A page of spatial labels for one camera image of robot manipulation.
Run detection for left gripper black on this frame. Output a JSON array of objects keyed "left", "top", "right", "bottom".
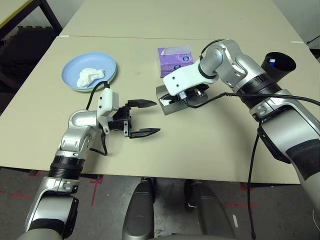
[{"left": 108, "top": 99, "right": 161, "bottom": 140}]

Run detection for black foam floor mat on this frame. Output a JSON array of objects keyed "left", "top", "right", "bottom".
[{"left": 0, "top": 24, "right": 57, "bottom": 101}]

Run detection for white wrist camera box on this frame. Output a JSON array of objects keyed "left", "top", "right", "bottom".
[
  {"left": 162, "top": 62, "right": 221, "bottom": 101},
  {"left": 96, "top": 87, "right": 120, "bottom": 133}
]

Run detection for white tissue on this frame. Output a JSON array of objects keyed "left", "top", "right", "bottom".
[{"left": 76, "top": 67, "right": 106, "bottom": 88}]

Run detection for black plastic cup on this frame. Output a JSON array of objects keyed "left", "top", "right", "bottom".
[{"left": 261, "top": 51, "right": 297, "bottom": 82}]

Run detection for blue plastic plate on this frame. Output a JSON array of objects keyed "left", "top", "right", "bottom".
[{"left": 61, "top": 51, "right": 117, "bottom": 91}]

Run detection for black sunglasses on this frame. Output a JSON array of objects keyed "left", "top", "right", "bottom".
[{"left": 158, "top": 92, "right": 182, "bottom": 107}]

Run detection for purple tissue box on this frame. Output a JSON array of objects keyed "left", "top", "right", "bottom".
[{"left": 157, "top": 45, "right": 194, "bottom": 78}]

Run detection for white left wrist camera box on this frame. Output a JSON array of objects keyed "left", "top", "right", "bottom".
[{"left": 96, "top": 87, "right": 120, "bottom": 133}]

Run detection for grey glasses case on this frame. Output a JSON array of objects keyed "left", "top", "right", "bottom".
[{"left": 156, "top": 83, "right": 210, "bottom": 116}]

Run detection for grey left robot leg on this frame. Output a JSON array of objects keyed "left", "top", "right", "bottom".
[{"left": 121, "top": 177, "right": 157, "bottom": 240}]

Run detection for black framed yellow edged table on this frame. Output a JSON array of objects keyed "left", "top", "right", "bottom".
[{"left": 0, "top": 0, "right": 63, "bottom": 41}]

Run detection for grey right robot leg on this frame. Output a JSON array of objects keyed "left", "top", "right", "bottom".
[{"left": 184, "top": 180, "right": 236, "bottom": 240}]

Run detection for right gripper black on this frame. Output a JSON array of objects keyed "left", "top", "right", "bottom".
[{"left": 186, "top": 83, "right": 210, "bottom": 101}]

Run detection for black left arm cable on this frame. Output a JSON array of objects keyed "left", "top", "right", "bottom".
[{"left": 86, "top": 80, "right": 111, "bottom": 157}]

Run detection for green plastic plate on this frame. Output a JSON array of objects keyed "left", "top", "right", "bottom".
[{"left": 74, "top": 69, "right": 119, "bottom": 94}]

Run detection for black tripod stand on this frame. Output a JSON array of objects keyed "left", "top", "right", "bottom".
[{"left": 306, "top": 34, "right": 320, "bottom": 46}]

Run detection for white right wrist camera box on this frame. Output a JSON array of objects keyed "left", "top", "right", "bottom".
[{"left": 162, "top": 62, "right": 221, "bottom": 101}]

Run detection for grey robot leg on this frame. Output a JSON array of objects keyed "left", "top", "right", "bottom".
[
  {"left": 184, "top": 180, "right": 236, "bottom": 240},
  {"left": 121, "top": 177, "right": 157, "bottom": 240}
]

